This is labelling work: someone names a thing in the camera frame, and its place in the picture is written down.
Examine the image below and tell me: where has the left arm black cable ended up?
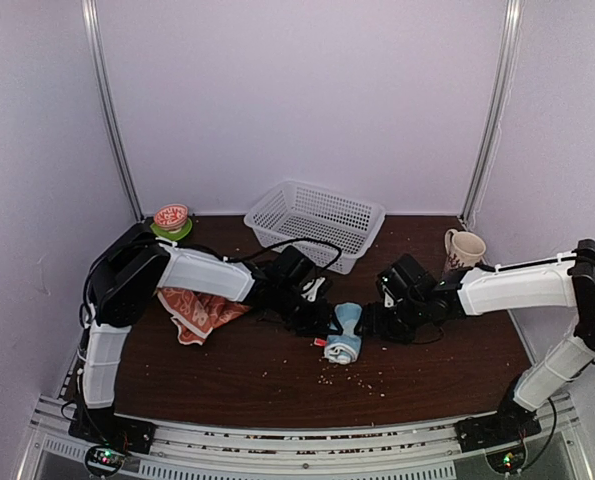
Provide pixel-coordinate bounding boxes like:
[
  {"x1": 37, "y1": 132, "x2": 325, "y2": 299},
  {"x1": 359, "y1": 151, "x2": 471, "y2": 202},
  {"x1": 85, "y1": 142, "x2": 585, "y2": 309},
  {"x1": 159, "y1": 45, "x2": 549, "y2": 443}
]
[{"x1": 79, "y1": 237, "x2": 343, "y2": 331}]

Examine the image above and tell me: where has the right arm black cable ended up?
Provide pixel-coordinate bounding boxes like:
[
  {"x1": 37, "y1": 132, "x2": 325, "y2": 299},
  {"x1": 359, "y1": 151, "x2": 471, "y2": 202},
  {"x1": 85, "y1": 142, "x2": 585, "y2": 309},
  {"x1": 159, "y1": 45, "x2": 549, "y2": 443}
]
[{"x1": 519, "y1": 394, "x2": 561, "y2": 469}]

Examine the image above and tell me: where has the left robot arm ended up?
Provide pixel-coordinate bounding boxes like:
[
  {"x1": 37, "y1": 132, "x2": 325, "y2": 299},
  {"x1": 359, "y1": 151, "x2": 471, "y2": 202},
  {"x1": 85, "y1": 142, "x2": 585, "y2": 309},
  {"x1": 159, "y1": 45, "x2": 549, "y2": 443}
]
[{"x1": 78, "y1": 224, "x2": 341, "y2": 444}]

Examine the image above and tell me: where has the blue patterned towel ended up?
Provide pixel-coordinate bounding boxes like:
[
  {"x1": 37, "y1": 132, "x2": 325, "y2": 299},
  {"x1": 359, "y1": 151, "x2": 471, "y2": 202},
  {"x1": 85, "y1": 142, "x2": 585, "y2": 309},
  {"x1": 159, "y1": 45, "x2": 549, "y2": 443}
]
[{"x1": 324, "y1": 302, "x2": 362, "y2": 365}]

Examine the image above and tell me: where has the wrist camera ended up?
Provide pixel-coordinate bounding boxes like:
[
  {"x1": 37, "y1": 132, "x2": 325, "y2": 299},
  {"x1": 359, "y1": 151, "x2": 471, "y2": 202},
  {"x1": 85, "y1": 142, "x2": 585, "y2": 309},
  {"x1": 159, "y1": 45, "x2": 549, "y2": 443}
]
[
  {"x1": 269, "y1": 246, "x2": 333, "y2": 302},
  {"x1": 377, "y1": 254, "x2": 437, "y2": 308}
]

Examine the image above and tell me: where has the aluminium frame post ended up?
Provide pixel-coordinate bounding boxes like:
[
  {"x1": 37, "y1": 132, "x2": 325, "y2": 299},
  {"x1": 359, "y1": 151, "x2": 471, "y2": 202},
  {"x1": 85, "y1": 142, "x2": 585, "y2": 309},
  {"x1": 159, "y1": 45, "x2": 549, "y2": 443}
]
[
  {"x1": 460, "y1": 0, "x2": 524, "y2": 229},
  {"x1": 81, "y1": 0, "x2": 145, "y2": 222}
]

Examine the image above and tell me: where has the red patterned bowl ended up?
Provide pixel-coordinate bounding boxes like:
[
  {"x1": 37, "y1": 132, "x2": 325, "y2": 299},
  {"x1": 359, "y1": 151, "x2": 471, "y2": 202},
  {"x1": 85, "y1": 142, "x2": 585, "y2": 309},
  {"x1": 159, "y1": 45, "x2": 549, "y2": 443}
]
[{"x1": 153, "y1": 204, "x2": 189, "y2": 230}]

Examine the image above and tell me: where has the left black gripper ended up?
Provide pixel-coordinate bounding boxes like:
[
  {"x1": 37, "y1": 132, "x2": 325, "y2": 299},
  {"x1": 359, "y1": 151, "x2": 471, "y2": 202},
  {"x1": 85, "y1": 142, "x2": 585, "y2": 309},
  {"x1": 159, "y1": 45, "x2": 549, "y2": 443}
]
[{"x1": 272, "y1": 284, "x2": 342, "y2": 337}]

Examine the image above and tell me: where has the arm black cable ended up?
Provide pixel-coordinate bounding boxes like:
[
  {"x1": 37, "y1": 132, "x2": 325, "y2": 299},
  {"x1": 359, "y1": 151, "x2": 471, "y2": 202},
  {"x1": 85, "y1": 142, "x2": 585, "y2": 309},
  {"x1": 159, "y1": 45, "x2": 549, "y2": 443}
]
[
  {"x1": 79, "y1": 237, "x2": 343, "y2": 331},
  {"x1": 519, "y1": 394, "x2": 561, "y2": 469}
]

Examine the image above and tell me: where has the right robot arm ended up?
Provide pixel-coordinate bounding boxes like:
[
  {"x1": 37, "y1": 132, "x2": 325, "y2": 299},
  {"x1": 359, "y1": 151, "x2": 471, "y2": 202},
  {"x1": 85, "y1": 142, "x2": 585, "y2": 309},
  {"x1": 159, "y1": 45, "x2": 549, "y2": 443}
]
[{"x1": 355, "y1": 239, "x2": 595, "y2": 442}]

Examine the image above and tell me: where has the left aluminium frame post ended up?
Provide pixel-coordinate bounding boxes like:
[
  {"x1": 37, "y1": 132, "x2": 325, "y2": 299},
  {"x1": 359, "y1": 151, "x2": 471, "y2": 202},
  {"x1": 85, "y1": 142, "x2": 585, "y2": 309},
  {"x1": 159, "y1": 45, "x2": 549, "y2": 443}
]
[{"x1": 81, "y1": 0, "x2": 145, "y2": 222}]

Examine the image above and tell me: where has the aluminium front rail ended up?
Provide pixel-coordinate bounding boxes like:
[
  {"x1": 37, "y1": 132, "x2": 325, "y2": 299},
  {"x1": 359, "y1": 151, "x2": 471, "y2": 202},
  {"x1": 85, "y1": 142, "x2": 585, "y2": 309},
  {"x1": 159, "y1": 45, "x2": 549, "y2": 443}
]
[{"x1": 19, "y1": 392, "x2": 595, "y2": 480}]

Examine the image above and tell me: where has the orange bunny towel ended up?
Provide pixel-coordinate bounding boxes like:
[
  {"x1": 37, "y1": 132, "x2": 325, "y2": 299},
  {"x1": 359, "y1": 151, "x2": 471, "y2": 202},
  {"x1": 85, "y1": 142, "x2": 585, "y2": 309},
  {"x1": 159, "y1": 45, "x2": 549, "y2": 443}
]
[{"x1": 157, "y1": 287, "x2": 251, "y2": 346}]

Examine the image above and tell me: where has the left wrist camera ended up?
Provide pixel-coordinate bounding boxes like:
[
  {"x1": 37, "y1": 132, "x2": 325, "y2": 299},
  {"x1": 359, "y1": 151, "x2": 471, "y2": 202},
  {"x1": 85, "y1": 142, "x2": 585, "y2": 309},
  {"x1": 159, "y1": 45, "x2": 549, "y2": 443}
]
[{"x1": 269, "y1": 246, "x2": 333, "y2": 302}]

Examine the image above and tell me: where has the white plastic basket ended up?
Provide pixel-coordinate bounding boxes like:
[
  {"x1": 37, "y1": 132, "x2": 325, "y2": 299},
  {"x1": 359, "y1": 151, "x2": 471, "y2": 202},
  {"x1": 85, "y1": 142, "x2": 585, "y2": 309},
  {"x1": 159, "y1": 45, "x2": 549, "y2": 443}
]
[{"x1": 244, "y1": 181, "x2": 386, "y2": 275}]

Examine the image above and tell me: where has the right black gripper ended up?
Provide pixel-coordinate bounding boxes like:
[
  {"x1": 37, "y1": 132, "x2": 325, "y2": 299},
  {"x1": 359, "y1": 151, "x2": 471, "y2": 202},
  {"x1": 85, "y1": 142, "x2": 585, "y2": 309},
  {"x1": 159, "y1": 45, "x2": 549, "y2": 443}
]
[{"x1": 355, "y1": 295, "x2": 428, "y2": 344}]

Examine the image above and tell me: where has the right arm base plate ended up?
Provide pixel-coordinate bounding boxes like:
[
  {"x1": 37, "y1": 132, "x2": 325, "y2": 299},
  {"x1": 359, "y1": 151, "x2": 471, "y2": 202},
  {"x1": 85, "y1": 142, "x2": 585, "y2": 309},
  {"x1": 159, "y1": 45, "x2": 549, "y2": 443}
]
[{"x1": 455, "y1": 414, "x2": 542, "y2": 475}]

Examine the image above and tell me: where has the right aluminium frame post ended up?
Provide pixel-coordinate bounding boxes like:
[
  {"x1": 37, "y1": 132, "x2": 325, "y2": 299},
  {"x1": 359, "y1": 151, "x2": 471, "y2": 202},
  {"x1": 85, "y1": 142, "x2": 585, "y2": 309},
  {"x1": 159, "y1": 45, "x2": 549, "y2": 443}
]
[{"x1": 460, "y1": 0, "x2": 524, "y2": 229}]

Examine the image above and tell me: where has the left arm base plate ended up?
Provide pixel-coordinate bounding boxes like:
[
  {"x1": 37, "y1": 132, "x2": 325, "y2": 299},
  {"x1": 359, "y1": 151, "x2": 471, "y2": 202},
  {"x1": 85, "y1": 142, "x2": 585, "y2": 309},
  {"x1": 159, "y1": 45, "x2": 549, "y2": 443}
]
[{"x1": 68, "y1": 417, "x2": 156, "y2": 478}]

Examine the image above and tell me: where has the green plate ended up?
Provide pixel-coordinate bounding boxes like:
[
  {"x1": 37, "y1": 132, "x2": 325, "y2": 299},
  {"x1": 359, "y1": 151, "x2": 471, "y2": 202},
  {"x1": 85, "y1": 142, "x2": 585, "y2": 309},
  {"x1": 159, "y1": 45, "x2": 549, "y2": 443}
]
[{"x1": 150, "y1": 217, "x2": 193, "y2": 241}]

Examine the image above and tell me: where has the beige mug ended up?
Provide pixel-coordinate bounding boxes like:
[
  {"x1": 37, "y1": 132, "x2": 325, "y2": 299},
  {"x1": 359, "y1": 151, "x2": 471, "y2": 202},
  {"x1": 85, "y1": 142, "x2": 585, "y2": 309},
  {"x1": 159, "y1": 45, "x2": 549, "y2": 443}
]
[{"x1": 443, "y1": 229, "x2": 487, "y2": 273}]

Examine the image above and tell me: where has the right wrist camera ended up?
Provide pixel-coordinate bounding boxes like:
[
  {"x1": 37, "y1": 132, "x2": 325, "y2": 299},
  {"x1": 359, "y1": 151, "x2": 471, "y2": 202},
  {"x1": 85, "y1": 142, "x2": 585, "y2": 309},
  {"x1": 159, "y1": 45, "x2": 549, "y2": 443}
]
[{"x1": 377, "y1": 254, "x2": 437, "y2": 308}]

